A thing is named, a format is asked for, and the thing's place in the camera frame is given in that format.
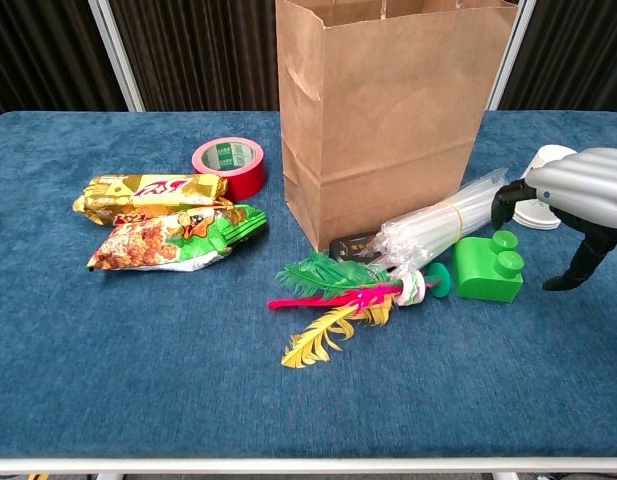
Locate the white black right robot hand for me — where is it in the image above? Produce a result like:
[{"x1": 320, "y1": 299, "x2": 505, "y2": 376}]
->
[{"x1": 490, "y1": 147, "x2": 617, "y2": 292}]

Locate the green toy building block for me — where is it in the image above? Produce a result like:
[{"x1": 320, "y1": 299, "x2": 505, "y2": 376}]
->
[{"x1": 451, "y1": 229, "x2": 525, "y2": 304}]

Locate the bundle of clear straws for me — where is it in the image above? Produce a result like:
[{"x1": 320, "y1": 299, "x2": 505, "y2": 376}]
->
[{"x1": 370, "y1": 168, "x2": 512, "y2": 274}]

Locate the green orange snack packet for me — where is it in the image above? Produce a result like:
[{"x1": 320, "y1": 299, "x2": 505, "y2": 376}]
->
[{"x1": 86, "y1": 203, "x2": 269, "y2": 273}]

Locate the floral paper cup stack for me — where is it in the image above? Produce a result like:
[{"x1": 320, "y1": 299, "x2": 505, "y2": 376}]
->
[{"x1": 511, "y1": 144, "x2": 579, "y2": 231}]

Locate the dark pleated partition panel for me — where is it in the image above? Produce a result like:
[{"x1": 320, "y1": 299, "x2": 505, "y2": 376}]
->
[
  {"x1": 0, "y1": 0, "x2": 145, "y2": 124},
  {"x1": 87, "y1": 0, "x2": 284, "y2": 114},
  {"x1": 487, "y1": 0, "x2": 617, "y2": 112}
]

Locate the colourful feather shuttlecock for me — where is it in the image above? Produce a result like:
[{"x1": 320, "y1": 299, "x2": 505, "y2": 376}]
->
[{"x1": 267, "y1": 251, "x2": 453, "y2": 370}]

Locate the red tape roll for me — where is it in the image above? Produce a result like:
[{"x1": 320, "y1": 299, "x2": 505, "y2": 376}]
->
[{"x1": 191, "y1": 136, "x2": 267, "y2": 202}]

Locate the golden snack packet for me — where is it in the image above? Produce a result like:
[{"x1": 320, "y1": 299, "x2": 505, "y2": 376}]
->
[{"x1": 72, "y1": 173, "x2": 229, "y2": 227}]

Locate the blue table cloth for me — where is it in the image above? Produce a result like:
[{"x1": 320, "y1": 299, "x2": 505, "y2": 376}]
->
[{"x1": 0, "y1": 110, "x2": 617, "y2": 459}]

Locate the brown paper bag with handles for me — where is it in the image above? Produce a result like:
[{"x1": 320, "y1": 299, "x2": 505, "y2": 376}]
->
[{"x1": 275, "y1": 0, "x2": 520, "y2": 251}]

